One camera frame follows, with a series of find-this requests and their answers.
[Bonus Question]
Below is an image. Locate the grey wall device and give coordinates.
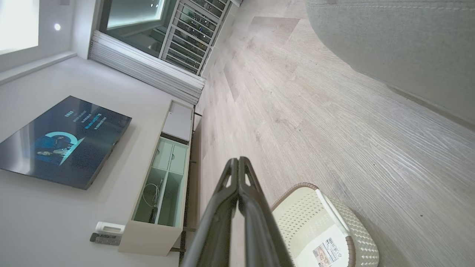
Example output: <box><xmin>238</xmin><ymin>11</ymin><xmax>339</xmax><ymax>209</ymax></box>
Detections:
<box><xmin>89</xmin><ymin>233</ymin><xmax>122</xmax><ymax>246</ymax></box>

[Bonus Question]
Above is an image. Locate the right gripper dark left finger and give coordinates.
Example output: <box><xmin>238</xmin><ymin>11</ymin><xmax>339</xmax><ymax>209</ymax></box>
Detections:
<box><xmin>181</xmin><ymin>158</ymin><xmax>239</xmax><ymax>267</ymax></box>

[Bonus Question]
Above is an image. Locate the bright ceiling light panel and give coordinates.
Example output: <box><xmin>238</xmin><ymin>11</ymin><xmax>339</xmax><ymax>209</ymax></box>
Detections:
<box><xmin>0</xmin><ymin>0</ymin><xmax>40</xmax><ymax>56</ymax></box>

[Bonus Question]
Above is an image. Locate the white cable in cabinet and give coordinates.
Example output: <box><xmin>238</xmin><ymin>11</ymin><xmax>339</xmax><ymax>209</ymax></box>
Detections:
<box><xmin>143</xmin><ymin>178</ymin><xmax>164</xmax><ymax>208</ymax></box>

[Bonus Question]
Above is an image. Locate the white wall device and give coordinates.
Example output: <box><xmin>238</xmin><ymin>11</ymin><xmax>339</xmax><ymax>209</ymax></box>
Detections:
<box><xmin>95</xmin><ymin>221</ymin><xmax>126</xmax><ymax>235</ymax></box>

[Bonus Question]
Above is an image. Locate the white pleated curtain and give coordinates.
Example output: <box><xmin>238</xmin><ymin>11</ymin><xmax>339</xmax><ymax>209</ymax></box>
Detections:
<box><xmin>88</xmin><ymin>30</ymin><xmax>206</xmax><ymax>106</ymax></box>

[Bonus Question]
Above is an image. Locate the wall-mounted flat television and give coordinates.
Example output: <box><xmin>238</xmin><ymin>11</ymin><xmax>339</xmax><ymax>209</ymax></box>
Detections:
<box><xmin>0</xmin><ymin>96</ymin><xmax>132</xmax><ymax>190</ymax></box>

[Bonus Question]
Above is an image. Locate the glass balcony door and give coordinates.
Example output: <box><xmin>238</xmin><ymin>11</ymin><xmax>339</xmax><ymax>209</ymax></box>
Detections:
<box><xmin>98</xmin><ymin>0</ymin><xmax>238</xmax><ymax>76</ymax></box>

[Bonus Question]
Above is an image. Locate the white television cabinet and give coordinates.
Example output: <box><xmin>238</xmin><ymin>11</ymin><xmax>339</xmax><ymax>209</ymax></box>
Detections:
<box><xmin>119</xmin><ymin>100</ymin><xmax>195</xmax><ymax>257</ymax></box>

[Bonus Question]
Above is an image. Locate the beige perforated laundry basket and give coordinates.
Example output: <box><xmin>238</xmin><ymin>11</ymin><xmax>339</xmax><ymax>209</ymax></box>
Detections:
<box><xmin>270</xmin><ymin>182</ymin><xmax>380</xmax><ymax>267</ymax></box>

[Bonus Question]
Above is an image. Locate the grey fabric sofa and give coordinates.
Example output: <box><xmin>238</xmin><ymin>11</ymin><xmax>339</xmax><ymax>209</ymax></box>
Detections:
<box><xmin>305</xmin><ymin>0</ymin><xmax>475</xmax><ymax>125</ymax></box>

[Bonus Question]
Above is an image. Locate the printed label sticker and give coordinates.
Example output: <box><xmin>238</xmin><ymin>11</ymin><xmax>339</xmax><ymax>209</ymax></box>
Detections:
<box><xmin>312</xmin><ymin>237</ymin><xmax>341</xmax><ymax>267</ymax></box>

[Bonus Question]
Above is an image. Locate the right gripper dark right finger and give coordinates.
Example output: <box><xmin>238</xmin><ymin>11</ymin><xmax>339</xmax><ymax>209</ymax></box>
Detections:
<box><xmin>238</xmin><ymin>156</ymin><xmax>294</xmax><ymax>267</ymax></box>

